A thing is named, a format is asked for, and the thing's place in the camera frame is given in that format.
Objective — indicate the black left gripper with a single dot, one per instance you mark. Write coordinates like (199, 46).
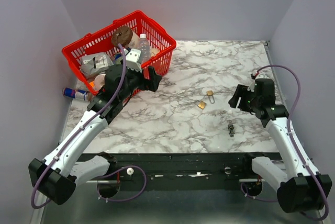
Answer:
(153, 84)

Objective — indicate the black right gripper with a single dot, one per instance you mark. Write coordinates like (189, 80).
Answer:
(241, 91)

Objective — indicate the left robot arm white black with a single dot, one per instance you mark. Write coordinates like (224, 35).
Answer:
(58, 174)

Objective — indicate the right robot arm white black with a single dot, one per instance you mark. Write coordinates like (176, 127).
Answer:
(300, 186)

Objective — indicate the long shackle brass padlock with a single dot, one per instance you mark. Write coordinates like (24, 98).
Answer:
(210, 95)

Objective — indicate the clear plastic water bottle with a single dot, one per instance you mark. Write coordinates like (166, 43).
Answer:
(144, 47)

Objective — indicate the brown lid paper cup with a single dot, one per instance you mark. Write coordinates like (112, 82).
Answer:
(126, 37)

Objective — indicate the white tape roll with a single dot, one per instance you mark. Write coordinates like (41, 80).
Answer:
(99, 81)

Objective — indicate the grey foil snack bag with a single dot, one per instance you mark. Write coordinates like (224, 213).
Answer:
(94, 64)

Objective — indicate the red bull can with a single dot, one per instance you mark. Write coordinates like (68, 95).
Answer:
(78, 94)

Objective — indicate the key with robot keychain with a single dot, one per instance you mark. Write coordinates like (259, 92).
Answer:
(231, 129)

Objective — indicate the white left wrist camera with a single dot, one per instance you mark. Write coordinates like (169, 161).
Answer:
(134, 60)

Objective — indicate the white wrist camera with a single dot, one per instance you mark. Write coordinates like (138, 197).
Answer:
(134, 60)
(258, 75)

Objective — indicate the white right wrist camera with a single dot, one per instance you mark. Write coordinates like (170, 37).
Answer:
(258, 75)

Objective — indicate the black mounting base rail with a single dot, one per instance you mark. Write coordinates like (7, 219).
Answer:
(184, 171)

